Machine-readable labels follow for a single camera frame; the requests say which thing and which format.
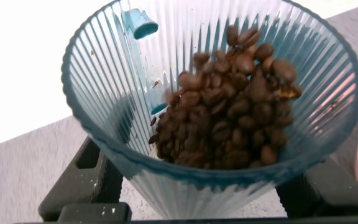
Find brown coffee beans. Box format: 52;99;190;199
147;24;358;187

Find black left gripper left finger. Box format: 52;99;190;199
38;136;124;222

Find translucent blue ribbed plastic cup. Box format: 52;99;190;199
60;0;358;220

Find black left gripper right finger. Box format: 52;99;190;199
275;157;358;218

